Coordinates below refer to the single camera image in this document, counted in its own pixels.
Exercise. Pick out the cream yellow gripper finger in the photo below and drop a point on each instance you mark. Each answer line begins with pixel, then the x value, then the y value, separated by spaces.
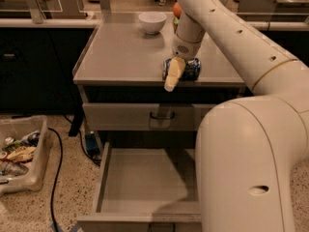
pixel 174 72

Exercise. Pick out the snack items in bin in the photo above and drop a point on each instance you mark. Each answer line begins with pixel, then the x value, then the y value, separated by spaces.
pixel 17 153

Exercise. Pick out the black drawer handle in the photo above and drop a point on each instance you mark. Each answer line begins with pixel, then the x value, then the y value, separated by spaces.
pixel 167 117

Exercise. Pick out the grey drawer cabinet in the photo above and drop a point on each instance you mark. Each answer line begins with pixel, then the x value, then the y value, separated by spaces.
pixel 123 64

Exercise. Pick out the blue power box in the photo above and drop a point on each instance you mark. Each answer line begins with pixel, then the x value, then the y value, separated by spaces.
pixel 91 144

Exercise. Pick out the blue pepsi can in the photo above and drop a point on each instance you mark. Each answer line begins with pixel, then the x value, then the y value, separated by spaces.
pixel 191 71

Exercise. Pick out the clear plastic bin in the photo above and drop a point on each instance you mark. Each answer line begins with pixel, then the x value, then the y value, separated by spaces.
pixel 17 128

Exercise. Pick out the white ceramic bowl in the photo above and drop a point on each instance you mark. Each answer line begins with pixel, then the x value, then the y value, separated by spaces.
pixel 152 22

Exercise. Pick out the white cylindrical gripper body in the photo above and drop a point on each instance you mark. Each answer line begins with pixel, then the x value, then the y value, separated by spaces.
pixel 184 50

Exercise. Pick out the green chip bag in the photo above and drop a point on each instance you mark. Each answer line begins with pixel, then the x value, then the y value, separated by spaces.
pixel 175 23

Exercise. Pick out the open grey middle drawer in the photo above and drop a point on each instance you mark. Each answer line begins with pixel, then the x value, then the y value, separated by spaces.
pixel 145 190

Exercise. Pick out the closed upper grey drawer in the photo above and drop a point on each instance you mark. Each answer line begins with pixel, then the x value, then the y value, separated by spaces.
pixel 136 116

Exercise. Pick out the orange fruit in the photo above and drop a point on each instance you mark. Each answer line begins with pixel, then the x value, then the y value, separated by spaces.
pixel 177 10

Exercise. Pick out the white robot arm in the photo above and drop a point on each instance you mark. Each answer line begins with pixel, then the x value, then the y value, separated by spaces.
pixel 246 148

